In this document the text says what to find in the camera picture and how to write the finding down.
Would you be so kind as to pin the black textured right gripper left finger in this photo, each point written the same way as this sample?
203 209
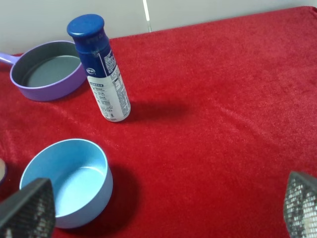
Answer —
30 212

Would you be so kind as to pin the black textured right gripper right finger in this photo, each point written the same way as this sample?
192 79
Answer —
300 205

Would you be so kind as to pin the purple garbage bag roll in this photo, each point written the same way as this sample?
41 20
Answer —
3 170

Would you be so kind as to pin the light blue bowl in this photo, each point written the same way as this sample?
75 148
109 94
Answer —
81 179

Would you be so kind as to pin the red velvet tablecloth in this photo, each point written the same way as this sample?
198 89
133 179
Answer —
221 113

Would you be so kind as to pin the purple frying pan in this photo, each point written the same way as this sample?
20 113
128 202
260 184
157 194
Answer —
46 72

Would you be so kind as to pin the blue white plastic bottle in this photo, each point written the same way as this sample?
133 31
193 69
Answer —
98 60

